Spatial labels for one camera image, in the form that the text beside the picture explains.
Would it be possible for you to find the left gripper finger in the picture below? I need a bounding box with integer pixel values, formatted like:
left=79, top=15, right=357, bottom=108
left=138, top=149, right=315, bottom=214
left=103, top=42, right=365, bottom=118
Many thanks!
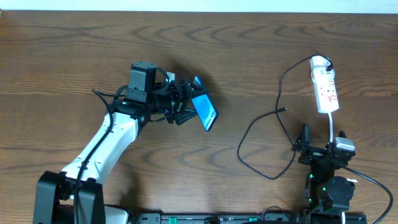
left=172, top=108, right=197, bottom=126
left=182, top=76, right=209, bottom=97

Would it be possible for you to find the Galaxy smartphone blue screen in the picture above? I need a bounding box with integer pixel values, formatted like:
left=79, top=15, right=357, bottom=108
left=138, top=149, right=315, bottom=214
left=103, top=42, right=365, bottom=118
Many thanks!
left=191, top=76, right=218, bottom=132

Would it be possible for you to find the black USB charging cable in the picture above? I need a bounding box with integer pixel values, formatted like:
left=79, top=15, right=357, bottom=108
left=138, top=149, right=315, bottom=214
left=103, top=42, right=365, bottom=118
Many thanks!
left=236, top=54, right=334, bottom=181

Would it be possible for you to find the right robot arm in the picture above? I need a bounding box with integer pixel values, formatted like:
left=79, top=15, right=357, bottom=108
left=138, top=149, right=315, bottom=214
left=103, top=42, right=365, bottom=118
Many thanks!
left=292, top=123, right=367, bottom=223

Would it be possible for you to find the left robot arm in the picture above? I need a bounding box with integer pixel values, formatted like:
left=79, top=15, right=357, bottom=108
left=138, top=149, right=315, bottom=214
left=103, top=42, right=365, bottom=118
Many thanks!
left=33, top=61, right=208, bottom=223

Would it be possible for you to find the white USB charger plug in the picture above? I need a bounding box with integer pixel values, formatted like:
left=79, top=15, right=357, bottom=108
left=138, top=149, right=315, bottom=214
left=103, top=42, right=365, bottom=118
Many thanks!
left=310, top=55, right=331, bottom=70

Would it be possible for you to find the white power strip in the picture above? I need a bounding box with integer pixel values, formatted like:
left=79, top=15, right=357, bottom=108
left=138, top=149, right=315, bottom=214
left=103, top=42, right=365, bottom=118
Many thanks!
left=311, top=67, right=339, bottom=114

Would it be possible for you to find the white power strip cord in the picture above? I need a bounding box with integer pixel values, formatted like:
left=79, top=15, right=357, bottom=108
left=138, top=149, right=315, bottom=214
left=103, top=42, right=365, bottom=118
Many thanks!
left=328, top=112, right=334, bottom=144

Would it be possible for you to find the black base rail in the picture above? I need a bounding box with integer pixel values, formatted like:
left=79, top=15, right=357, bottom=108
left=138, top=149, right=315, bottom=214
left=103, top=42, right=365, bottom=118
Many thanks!
left=131, top=213, right=298, bottom=224

